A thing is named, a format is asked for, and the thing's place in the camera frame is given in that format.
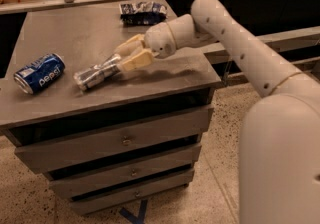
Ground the middle grey drawer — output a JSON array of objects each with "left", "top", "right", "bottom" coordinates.
[{"left": 49, "top": 143, "right": 201, "bottom": 199}]

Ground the bottom grey drawer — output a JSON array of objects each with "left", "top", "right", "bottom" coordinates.
[{"left": 70, "top": 168, "right": 194, "bottom": 215}]

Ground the grey drawer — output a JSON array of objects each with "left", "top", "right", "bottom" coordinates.
[
  {"left": 70, "top": 168, "right": 194, "bottom": 215},
  {"left": 15, "top": 104, "right": 213, "bottom": 173},
  {"left": 49, "top": 143, "right": 201, "bottom": 199}
]

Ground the top grey drawer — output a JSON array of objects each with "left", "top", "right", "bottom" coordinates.
[{"left": 15, "top": 104, "right": 213, "bottom": 173}]

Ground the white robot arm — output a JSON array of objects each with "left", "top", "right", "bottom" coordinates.
[{"left": 116, "top": 0, "right": 320, "bottom": 224}]

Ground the silver redbull can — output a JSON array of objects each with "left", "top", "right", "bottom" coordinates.
[{"left": 73, "top": 54, "right": 122, "bottom": 91}]

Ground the blue chip bag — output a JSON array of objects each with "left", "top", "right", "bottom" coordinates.
[{"left": 119, "top": 1, "right": 167, "bottom": 26}]

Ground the grey drawer cabinet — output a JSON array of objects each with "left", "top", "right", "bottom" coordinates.
[{"left": 0, "top": 3, "right": 220, "bottom": 203}]

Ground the blue pepsi can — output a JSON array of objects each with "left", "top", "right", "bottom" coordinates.
[{"left": 13, "top": 53, "right": 65, "bottom": 94}]

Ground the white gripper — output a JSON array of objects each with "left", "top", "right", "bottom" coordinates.
[{"left": 114, "top": 22, "right": 176, "bottom": 72}]

